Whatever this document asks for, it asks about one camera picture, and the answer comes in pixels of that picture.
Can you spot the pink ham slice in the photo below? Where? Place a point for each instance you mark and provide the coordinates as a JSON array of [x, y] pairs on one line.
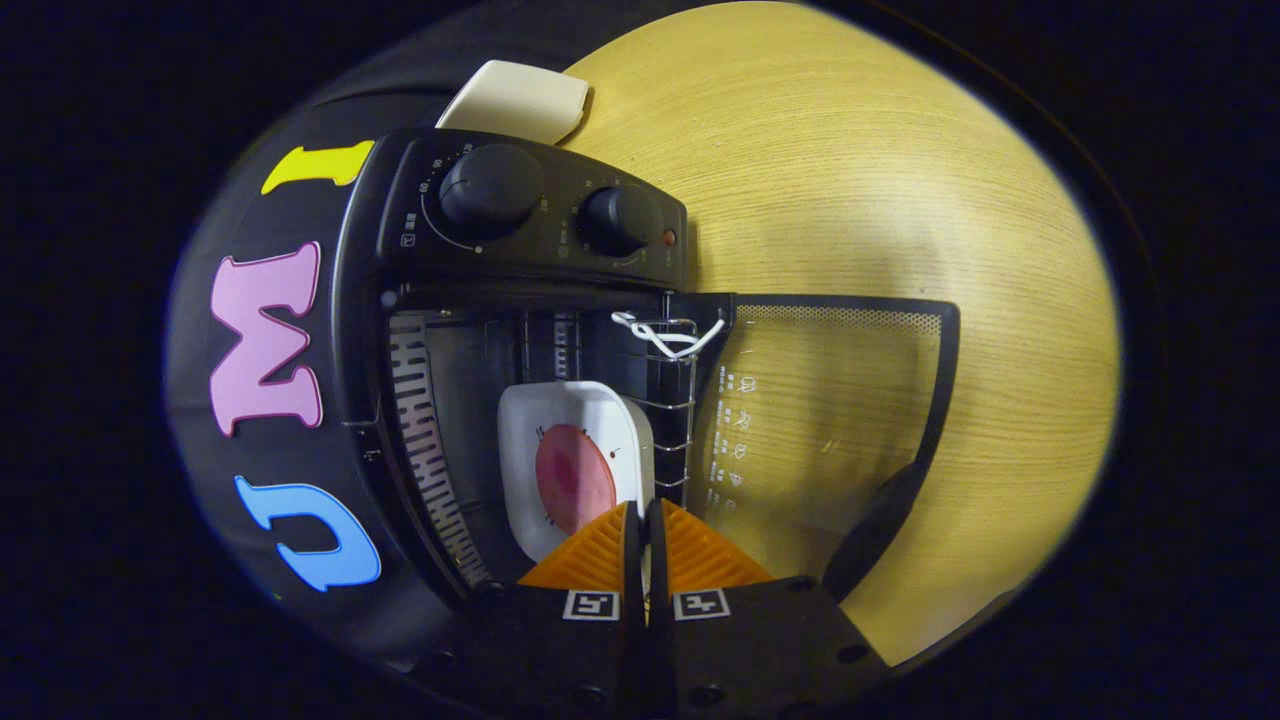
[[575, 480]]

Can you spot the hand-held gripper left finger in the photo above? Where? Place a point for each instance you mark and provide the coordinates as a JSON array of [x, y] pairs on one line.
[[560, 650]]

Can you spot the white square plate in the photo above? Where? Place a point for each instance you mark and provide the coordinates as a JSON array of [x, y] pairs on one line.
[[520, 430]]

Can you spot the black toaster oven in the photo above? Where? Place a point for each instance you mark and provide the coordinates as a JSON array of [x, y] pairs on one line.
[[540, 200]]

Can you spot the white pop-up toaster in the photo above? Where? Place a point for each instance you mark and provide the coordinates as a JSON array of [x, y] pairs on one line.
[[515, 100]]

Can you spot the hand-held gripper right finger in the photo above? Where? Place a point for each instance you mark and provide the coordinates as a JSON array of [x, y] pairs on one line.
[[740, 650]]

